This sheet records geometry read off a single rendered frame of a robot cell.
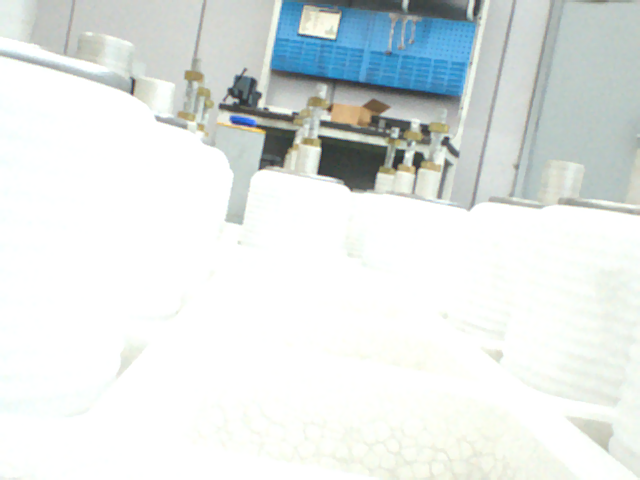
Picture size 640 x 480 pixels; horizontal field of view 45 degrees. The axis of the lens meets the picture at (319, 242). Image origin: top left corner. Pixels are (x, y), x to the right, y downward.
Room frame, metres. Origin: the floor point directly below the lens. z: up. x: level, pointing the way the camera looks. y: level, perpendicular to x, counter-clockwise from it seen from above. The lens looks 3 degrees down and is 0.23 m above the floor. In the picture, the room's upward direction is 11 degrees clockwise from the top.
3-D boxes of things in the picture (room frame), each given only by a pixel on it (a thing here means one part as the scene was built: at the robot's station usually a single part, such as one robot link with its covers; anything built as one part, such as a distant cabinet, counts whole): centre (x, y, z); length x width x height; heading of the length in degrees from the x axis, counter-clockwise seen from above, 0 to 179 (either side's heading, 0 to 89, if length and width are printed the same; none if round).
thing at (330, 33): (5.88, 0.31, 1.54); 0.32 x 0.02 x 0.25; 74
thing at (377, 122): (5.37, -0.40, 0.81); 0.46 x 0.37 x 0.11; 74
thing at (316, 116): (0.74, 0.03, 0.30); 0.01 x 0.01 x 0.08; 16
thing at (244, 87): (5.35, 0.70, 0.87); 0.41 x 0.17 x 0.25; 164
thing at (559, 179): (0.45, -0.13, 0.26); 0.02 x 0.02 x 0.03
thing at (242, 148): (1.13, 0.14, 0.16); 0.07 x 0.07 x 0.31; 6
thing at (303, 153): (0.74, 0.03, 0.26); 0.02 x 0.02 x 0.03
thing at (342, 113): (5.56, -0.07, 0.87); 0.40 x 0.30 x 0.23; 60
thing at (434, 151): (0.75, -0.09, 0.30); 0.01 x 0.01 x 0.08; 21
